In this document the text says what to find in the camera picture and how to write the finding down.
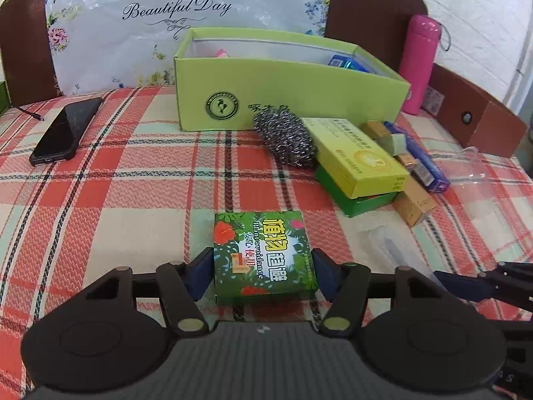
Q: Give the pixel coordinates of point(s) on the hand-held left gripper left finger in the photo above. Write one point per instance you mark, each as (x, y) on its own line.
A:
(202, 271)

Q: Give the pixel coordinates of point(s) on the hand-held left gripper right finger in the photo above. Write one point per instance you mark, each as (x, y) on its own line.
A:
(327, 273)

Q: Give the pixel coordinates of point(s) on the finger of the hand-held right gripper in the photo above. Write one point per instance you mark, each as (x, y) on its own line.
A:
(458, 284)
(518, 268)

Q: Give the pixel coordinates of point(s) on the green floral printed box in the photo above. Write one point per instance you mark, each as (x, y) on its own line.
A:
(266, 254)

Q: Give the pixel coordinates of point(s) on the lime green cardboard box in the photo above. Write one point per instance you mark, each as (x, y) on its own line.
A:
(291, 87)

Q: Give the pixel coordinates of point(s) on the bright blue small box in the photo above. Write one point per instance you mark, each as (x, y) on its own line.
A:
(343, 62)

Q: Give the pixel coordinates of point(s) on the white glove pink cuff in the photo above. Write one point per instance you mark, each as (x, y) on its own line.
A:
(221, 53)

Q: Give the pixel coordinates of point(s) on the clear plastic wrapper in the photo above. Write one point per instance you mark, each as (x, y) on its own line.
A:
(391, 243)

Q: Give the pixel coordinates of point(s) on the long gold box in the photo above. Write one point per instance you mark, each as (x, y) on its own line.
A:
(416, 204)

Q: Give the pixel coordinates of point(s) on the clear plastic container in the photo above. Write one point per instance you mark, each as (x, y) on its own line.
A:
(479, 183)

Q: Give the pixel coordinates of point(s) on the plaid blanket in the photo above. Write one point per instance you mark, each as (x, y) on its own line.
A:
(125, 216)

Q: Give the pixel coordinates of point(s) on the long blue box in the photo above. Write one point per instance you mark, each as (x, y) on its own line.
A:
(429, 171)

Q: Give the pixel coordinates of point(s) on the yellow green flat box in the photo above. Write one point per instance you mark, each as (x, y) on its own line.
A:
(354, 154)

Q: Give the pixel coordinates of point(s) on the steel wool scourer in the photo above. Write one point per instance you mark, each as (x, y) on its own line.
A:
(285, 137)

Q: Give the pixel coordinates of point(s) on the brown cardboard box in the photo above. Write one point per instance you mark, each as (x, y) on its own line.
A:
(487, 129)

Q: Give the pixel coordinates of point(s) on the grey green small block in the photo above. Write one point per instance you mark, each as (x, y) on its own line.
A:
(393, 143)

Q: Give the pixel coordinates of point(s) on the small gold box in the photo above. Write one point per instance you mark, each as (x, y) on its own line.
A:
(374, 130)

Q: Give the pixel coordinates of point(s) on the black smartphone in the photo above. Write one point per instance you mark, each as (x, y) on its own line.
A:
(66, 129)

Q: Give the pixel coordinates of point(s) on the pink thermos bottle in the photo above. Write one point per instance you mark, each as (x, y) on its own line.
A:
(418, 71)

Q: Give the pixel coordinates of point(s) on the floral printed plastic bag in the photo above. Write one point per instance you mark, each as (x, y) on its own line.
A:
(125, 50)

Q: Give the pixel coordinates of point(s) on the brown wooden headboard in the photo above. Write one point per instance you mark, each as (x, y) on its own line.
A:
(25, 50)

